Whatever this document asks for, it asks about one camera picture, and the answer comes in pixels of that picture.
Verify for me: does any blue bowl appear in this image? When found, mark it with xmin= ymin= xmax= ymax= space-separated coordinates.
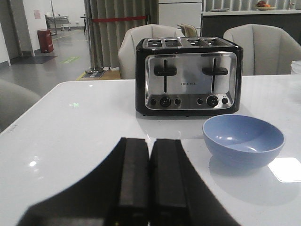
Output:
xmin=202 ymin=114 xmax=285 ymax=169

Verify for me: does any grey chair at left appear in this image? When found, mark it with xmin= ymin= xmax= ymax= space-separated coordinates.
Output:
xmin=0 ymin=79 xmax=41 ymax=132

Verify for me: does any black and steel toaster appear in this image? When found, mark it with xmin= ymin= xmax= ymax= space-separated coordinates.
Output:
xmin=135 ymin=37 xmax=243 ymax=116

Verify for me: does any beige chair behind toaster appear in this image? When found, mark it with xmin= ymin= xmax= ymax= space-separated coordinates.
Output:
xmin=118 ymin=24 xmax=184 ymax=79

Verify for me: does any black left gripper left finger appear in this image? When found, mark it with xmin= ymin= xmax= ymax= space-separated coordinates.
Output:
xmin=18 ymin=138 xmax=149 ymax=226

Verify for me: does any cream chair in background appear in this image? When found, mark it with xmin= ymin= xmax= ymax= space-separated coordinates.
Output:
xmin=177 ymin=24 xmax=198 ymax=37

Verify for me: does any red trash bin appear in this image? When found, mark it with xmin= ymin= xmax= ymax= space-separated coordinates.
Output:
xmin=37 ymin=29 xmax=54 ymax=53

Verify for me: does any fruit plate on counter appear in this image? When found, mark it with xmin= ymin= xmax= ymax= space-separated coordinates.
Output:
xmin=255 ymin=1 xmax=276 ymax=11

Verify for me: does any metal cart in background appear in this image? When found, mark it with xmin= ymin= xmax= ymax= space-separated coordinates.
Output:
xmin=45 ymin=14 xmax=71 ymax=36

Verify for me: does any dark counter with shelf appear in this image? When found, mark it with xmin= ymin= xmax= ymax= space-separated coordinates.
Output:
xmin=201 ymin=9 xmax=301 ymax=43

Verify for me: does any metal stanchion post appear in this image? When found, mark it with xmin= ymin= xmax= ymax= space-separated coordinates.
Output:
xmin=84 ymin=0 xmax=103 ymax=73

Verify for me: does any white cabinet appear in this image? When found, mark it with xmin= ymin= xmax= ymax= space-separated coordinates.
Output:
xmin=158 ymin=0 xmax=203 ymax=35

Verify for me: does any red barrier belt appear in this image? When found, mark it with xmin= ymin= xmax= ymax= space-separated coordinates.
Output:
xmin=92 ymin=16 xmax=148 ymax=23

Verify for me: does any beige chair at right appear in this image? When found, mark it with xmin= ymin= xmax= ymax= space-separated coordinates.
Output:
xmin=223 ymin=24 xmax=301 ymax=76

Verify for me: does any white container at edge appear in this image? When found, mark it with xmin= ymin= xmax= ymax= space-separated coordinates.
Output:
xmin=291 ymin=60 xmax=301 ymax=74

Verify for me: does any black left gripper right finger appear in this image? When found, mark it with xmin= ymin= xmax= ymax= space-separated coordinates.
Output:
xmin=150 ymin=139 xmax=238 ymax=226

